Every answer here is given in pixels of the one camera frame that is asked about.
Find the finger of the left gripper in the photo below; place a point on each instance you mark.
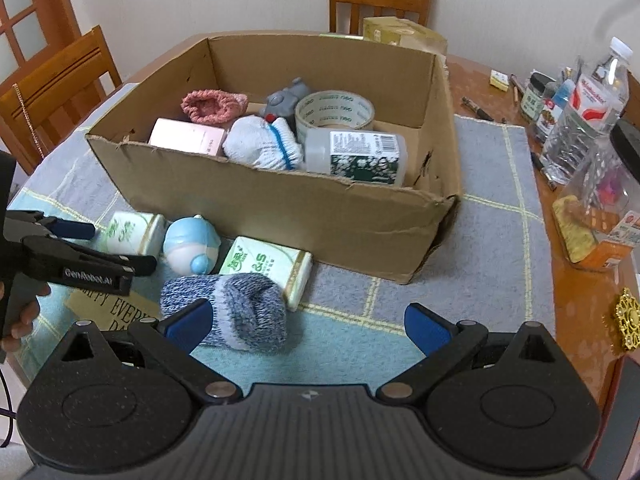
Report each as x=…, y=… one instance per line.
x=52, y=256
x=74, y=230

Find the small yellow box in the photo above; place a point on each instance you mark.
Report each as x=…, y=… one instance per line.
x=499, y=80

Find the wooden chair at left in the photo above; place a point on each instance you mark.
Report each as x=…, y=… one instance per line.
x=28, y=106

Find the clear tape roll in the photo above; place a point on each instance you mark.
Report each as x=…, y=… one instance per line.
x=332, y=108

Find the red-edged smartphone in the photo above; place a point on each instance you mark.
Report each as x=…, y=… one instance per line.
x=615, y=455

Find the large black-lidded plastic jar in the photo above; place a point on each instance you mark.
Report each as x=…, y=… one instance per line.
x=607, y=185

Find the small dark-lidded glass jar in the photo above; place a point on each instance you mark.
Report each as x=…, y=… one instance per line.
x=533, y=97

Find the black pen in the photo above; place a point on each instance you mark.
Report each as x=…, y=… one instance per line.
x=473, y=107

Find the white bottle green label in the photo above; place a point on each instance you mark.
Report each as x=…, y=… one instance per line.
x=359, y=155

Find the gold ornament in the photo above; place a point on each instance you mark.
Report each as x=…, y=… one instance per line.
x=627, y=315

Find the person's left hand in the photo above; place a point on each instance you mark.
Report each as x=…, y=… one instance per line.
x=25, y=323

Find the white sock blue stripe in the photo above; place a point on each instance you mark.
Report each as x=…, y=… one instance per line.
x=253, y=141

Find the light blue round toy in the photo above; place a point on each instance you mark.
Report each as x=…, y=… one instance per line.
x=191, y=246

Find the pink knitted sock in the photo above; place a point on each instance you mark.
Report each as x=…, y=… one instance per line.
x=214, y=108

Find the gold blister pack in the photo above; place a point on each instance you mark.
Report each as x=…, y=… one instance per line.
x=578, y=239

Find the grey toy figure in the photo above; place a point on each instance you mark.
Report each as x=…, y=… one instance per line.
x=282, y=103

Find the small blue-capped bottle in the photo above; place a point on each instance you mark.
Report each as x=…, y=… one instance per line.
x=552, y=109

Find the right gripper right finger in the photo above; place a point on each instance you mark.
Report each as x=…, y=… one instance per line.
x=447, y=347

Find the gold tissue box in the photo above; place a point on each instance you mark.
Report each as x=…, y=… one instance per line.
x=401, y=32

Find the wooden glass door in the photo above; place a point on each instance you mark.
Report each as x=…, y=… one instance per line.
x=31, y=32

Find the clear water bottle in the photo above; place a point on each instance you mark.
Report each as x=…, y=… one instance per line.
x=600, y=94

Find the white pink KASI box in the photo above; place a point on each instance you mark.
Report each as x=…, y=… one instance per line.
x=187, y=137

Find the green white tissue pack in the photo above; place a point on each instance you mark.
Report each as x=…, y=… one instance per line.
x=133, y=233

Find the brown greeting card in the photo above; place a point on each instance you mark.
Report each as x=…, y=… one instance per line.
x=111, y=312

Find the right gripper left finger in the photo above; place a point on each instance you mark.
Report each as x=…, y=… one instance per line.
x=169, y=343

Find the blue knitted sock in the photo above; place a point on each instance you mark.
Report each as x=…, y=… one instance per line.
x=249, y=313

